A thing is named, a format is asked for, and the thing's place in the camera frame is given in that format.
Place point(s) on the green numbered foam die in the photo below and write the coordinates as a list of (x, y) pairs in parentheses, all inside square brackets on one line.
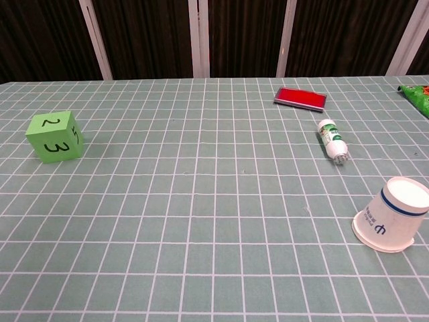
[(55, 141)]

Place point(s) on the green grid tablecloth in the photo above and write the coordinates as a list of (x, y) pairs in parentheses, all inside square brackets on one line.
[(201, 218)]

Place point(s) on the red ink pad box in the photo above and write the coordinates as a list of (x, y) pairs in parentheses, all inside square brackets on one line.
[(300, 98)]

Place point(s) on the white bottle with green label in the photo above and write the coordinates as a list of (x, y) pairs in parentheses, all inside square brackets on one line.
[(332, 141)]

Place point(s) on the white paper cup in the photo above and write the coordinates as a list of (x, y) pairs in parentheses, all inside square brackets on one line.
[(388, 218)]

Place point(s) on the green snack bag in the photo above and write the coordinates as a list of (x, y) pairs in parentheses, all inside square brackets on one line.
[(419, 99)]

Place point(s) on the white partition post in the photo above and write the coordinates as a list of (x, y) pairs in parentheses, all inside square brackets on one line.
[(198, 40), (95, 43), (407, 43), (286, 40)]

